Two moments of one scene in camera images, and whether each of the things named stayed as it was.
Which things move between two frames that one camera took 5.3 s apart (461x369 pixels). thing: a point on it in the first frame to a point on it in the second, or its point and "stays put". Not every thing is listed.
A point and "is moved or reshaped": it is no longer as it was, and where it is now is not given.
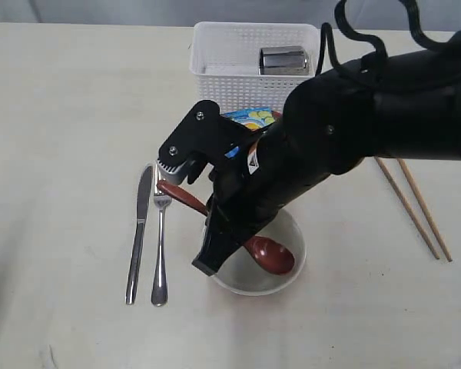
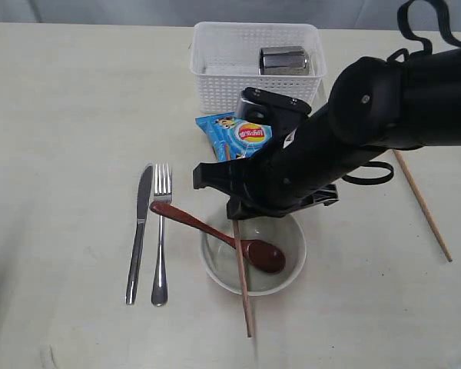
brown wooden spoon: (263, 254) is moved or reshaped
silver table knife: (144, 191) stays put
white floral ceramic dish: (242, 273) stays put
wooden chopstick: (425, 236) to (236, 225)
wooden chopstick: (419, 198) stays put
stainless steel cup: (283, 61) stays put
